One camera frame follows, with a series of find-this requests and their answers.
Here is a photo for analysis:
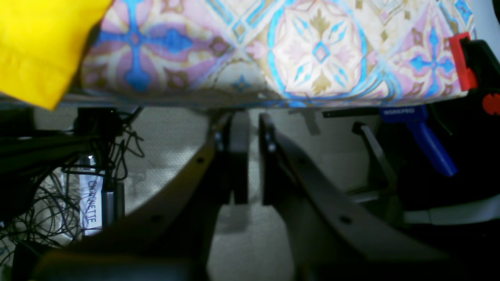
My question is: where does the red black clamp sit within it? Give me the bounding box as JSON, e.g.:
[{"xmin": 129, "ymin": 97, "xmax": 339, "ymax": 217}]
[{"xmin": 449, "ymin": 32, "xmax": 500, "ymax": 117}]

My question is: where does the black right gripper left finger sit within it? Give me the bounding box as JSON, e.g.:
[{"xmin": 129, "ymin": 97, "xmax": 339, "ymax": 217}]
[{"xmin": 33, "ymin": 111, "xmax": 250, "ymax": 281}]

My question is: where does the blue handled clamp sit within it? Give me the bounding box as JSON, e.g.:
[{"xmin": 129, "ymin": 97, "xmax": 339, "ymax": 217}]
[{"xmin": 380, "ymin": 105, "xmax": 458, "ymax": 177}]

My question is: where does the patterned tablecloth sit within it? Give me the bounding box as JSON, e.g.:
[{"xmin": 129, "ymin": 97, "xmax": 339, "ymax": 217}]
[{"xmin": 70, "ymin": 0, "xmax": 476, "ymax": 107}]

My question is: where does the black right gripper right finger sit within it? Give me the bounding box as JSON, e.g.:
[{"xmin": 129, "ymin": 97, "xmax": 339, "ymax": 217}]
[{"xmin": 259, "ymin": 114, "xmax": 450, "ymax": 281}]

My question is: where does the yellow T-shirt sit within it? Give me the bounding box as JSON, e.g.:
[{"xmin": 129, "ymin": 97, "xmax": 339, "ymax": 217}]
[{"xmin": 0, "ymin": 0, "xmax": 113, "ymax": 110}]

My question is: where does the white labelled power strip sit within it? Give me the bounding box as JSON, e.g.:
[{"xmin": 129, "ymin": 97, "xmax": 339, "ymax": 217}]
[{"xmin": 77, "ymin": 155, "xmax": 104, "ymax": 237}]

